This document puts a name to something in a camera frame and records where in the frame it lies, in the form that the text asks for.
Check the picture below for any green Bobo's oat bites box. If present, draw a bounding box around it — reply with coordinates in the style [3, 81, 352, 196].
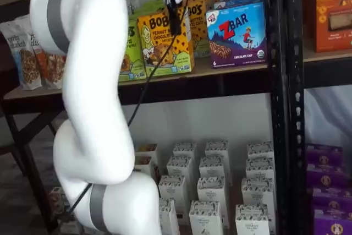
[118, 19, 147, 82]
[128, 9, 155, 24]
[140, 0, 167, 15]

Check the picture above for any black metal shelf rack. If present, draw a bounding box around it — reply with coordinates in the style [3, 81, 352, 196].
[285, 0, 352, 235]
[0, 0, 288, 235]

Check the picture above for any white patterned pantry box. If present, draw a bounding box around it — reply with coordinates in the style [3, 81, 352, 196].
[173, 142, 197, 164]
[158, 175, 186, 214]
[197, 176, 229, 227]
[245, 157, 275, 181]
[158, 198, 182, 235]
[235, 204, 272, 235]
[246, 141, 275, 161]
[241, 177, 275, 208]
[199, 156, 226, 179]
[189, 200, 225, 235]
[205, 140, 233, 186]
[166, 156, 193, 181]

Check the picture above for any white box yellow label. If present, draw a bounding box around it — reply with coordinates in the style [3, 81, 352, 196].
[134, 143, 160, 164]
[134, 156, 162, 183]

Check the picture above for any large orange box woman print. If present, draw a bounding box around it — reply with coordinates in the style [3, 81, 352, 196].
[302, 0, 352, 53]

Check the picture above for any purple snack box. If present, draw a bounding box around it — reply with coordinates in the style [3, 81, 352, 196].
[306, 143, 344, 167]
[313, 207, 352, 235]
[311, 187, 352, 211]
[306, 164, 348, 189]

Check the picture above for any granola bag orange label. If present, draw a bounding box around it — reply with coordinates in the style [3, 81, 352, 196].
[27, 32, 66, 90]

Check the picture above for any granola bag blue label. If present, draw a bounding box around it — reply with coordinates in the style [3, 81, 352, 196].
[0, 21, 44, 91]

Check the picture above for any translucent plastic sheet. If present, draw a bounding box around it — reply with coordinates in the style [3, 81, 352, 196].
[304, 86, 352, 148]

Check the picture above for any white small cartons group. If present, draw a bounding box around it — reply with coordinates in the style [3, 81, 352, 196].
[131, 160, 276, 235]

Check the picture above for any thin black cable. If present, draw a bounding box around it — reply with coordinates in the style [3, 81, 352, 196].
[68, 0, 191, 215]

